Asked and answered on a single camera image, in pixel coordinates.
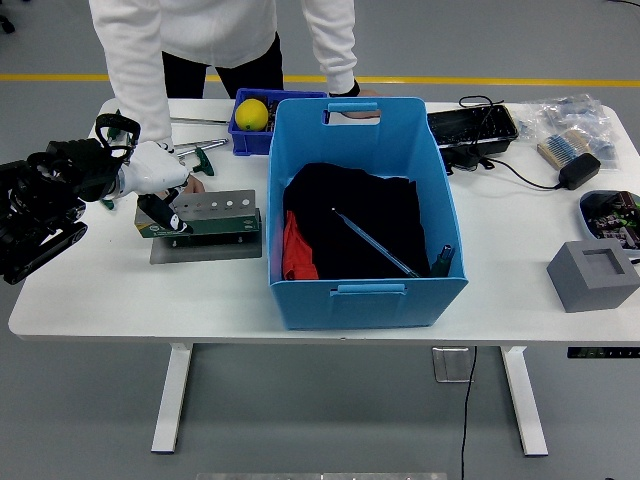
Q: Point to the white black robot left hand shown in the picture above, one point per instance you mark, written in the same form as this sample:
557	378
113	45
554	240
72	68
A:
150	170

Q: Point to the person's right hand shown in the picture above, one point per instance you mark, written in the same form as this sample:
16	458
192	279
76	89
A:
194	185

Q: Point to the person's left hand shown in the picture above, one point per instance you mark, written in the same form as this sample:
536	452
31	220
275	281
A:
362	114

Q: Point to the green grey hex key holder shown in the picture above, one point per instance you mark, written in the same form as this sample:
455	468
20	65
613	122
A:
225	225

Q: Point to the large blue folding box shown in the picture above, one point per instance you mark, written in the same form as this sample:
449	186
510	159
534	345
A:
370	310

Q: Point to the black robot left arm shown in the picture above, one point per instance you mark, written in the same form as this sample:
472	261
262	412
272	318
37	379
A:
40	200

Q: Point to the person's left forearm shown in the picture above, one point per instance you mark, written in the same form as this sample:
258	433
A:
335	50

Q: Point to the black wrist watch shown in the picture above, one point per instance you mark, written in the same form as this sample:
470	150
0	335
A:
352	88

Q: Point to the small blue parts bin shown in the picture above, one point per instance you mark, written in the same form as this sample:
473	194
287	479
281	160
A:
250	145

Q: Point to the black cloth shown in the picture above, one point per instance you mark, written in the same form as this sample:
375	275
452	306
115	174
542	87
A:
360	200

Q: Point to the yellow ball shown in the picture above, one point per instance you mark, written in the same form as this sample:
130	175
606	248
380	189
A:
251	115

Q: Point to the black plastic tray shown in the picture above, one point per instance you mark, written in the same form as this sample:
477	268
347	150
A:
465	125

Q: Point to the red cloth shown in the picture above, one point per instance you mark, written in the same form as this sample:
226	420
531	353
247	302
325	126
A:
297	250

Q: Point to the person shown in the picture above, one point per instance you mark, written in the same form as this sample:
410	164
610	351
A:
225	30

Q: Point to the taped resistor strip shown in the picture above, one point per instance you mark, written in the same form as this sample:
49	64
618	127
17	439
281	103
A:
562	147

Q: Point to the black chair caster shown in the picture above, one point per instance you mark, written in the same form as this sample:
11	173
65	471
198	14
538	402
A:
5	22

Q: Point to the clear plastic component bags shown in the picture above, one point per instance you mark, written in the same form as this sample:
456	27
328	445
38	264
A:
575	115

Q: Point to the white table leg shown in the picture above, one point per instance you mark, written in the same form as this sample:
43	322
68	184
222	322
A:
172	400
525	400

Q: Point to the black power adapter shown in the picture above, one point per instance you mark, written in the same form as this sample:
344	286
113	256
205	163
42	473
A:
580	171

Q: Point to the blue white bowl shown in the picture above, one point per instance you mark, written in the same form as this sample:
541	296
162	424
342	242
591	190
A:
585	222

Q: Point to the metal floor socket plate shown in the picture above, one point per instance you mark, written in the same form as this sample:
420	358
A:
452	365

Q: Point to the mixed electronic parts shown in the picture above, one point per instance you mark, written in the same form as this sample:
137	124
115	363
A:
615	220

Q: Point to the grey block with square recess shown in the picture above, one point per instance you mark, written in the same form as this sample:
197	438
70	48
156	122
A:
585	295

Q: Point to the black table control panel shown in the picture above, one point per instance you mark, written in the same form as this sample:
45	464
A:
600	353

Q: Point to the grey metal base plate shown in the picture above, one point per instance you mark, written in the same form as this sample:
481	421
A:
210	252

